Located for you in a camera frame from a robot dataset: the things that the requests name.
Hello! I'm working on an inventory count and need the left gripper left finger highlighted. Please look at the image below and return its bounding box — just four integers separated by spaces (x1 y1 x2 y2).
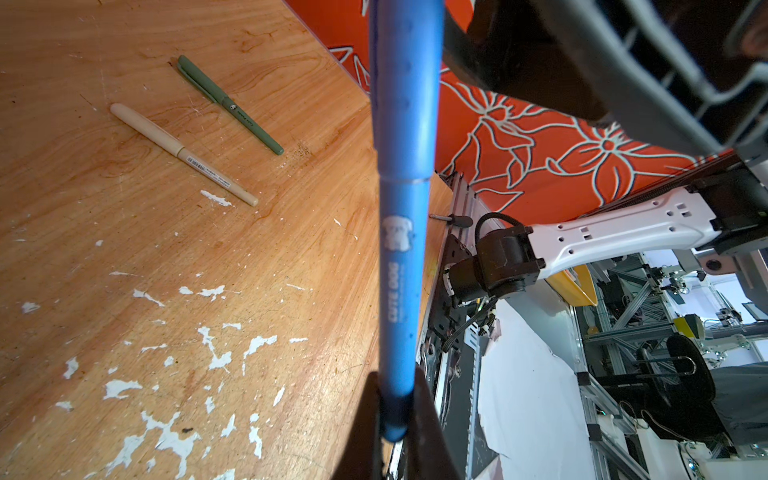
331 372 383 480

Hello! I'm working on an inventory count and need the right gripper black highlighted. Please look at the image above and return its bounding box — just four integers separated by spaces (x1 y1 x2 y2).
443 1 767 162

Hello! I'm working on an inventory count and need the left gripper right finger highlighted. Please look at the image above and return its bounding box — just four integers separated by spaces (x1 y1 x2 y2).
405 368 460 480

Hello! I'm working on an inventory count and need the blue pen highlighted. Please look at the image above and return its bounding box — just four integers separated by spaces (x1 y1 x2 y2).
368 1 445 443

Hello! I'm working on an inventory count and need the beige pen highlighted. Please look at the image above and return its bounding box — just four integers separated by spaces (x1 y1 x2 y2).
110 103 258 207

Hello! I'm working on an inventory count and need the green pen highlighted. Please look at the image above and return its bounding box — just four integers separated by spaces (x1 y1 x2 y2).
176 55 284 155

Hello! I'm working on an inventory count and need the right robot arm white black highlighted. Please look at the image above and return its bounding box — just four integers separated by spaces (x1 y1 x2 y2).
443 1 767 303

